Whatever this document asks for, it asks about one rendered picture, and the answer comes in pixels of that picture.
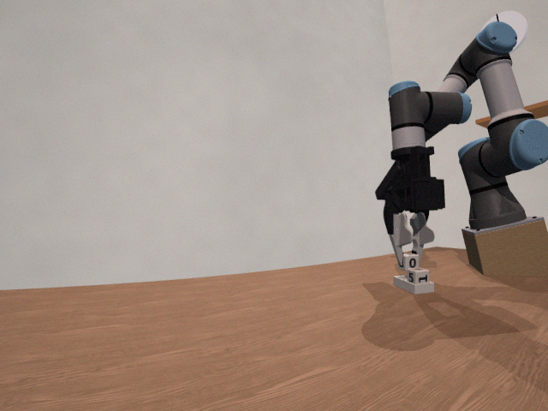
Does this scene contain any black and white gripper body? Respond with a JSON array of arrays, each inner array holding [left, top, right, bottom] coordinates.
[[387, 146, 445, 213]]

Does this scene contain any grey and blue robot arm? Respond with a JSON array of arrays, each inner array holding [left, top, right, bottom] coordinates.
[[388, 21, 548, 229]]

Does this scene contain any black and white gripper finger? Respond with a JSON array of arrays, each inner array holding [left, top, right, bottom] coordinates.
[[410, 210, 435, 261], [384, 198, 413, 265]]

